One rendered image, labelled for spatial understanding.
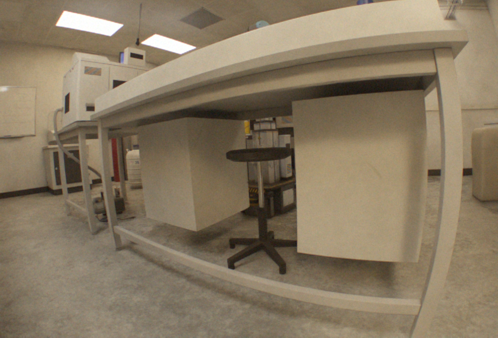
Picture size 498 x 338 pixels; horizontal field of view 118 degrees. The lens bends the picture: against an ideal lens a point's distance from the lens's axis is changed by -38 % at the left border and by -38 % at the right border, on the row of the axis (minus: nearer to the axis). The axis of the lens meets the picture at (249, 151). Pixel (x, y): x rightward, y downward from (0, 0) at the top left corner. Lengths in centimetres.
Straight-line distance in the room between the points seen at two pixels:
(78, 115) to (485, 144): 347
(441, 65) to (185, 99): 83
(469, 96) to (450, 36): 359
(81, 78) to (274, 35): 170
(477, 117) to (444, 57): 359
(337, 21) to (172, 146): 106
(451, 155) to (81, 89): 218
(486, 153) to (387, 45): 208
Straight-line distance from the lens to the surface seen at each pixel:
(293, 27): 69
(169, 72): 97
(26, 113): 501
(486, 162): 259
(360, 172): 89
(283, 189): 207
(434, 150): 400
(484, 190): 265
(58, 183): 438
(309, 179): 93
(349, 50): 61
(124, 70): 231
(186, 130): 128
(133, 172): 410
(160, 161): 147
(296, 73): 68
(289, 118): 301
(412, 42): 62
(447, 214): 67
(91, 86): 214
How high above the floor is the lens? 67
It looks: 2 degrees down
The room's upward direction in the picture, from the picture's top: 3 degrees counter-clockwise
